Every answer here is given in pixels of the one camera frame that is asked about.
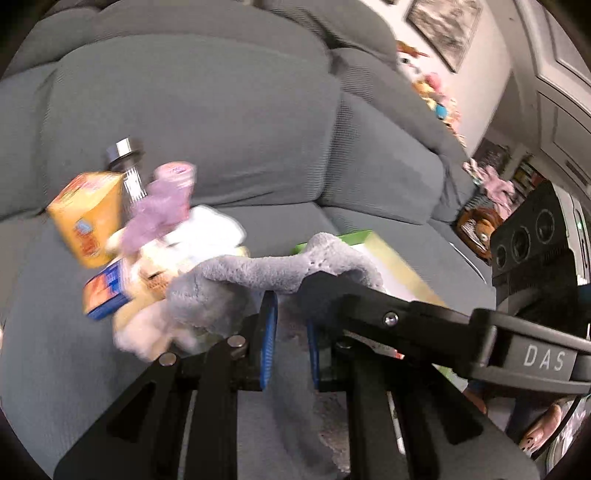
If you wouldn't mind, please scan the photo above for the brown teddy bear cushion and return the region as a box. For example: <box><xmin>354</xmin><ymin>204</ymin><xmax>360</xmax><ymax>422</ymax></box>
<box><xmin>455</xmin><ymin>207</ymin><xmax>503</xmax><ymax>264</ymax></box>

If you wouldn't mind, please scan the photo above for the clear bottle steel cap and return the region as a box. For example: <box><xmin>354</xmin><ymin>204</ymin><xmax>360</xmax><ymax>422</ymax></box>
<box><xmin>106</xmin><ymin>137</ymin><xmax>147</xmax><ymax>209</ymax></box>

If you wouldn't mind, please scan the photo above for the grey fluffy cloth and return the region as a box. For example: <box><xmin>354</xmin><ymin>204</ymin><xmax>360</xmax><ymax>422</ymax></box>
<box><xmin>165</xmin><ymin>232</ymin><xmax>385</xmax><ymax>479</ymax></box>

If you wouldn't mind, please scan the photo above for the grey fabric sofa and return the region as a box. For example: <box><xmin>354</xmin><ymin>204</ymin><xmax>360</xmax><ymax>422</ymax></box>
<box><xmin>1</xmin><ymin>1</ymin><xmax>494</xmax><ymax>474</ymax></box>

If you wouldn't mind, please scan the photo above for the purple fluffy cloth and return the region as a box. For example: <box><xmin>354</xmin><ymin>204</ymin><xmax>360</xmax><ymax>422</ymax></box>
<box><xmin>120</xmin><ymin>179</ymin><xmax>193</xmax><ymax>256</ymax></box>

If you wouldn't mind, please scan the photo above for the pink clothes pile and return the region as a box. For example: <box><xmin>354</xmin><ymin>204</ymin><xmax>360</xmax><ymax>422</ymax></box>
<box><xmin>463</xmin><ymin>159</ymin><xmax>515</xmax><ymax>220</ymax></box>

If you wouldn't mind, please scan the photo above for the plush toys row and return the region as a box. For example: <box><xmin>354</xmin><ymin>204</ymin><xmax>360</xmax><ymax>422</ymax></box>
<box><xmin>397</xmin><ymin>40</ymin><xmax>467</xmax><ymax>148</ymax></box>

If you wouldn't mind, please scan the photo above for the orange snack box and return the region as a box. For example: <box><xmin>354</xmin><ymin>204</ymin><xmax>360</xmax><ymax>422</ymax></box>
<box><xmin>47</xmin><ymin>172</ymin><xmax>123</xmax><ymax>268</ymax></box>

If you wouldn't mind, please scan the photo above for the green cardboard box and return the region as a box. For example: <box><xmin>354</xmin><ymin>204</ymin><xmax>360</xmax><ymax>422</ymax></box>
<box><xmin>290</xmin><ymin>229</ymin><xmax>449</xmax><ymax>308</ymax></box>

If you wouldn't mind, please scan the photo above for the framed wall picture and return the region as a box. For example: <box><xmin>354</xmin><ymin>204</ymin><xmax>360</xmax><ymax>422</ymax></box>
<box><xmin>406</xmin><ymin>0</ymin><xmax>483</xmax><ymax>73</ymax></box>

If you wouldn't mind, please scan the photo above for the cream yellow towel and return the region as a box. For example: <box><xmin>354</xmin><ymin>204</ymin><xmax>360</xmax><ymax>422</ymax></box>
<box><xmin>106</xmin><ymin>205</ymin><xmax>249</xmax><ymax>362</ymax></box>

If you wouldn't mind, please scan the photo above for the pink plastic jar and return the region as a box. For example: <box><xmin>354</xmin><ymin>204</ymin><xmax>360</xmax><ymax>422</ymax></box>
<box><xmin>153</xmin><ymin>161</ymin><xmax>197</xmax><ymax>202</ymax></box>

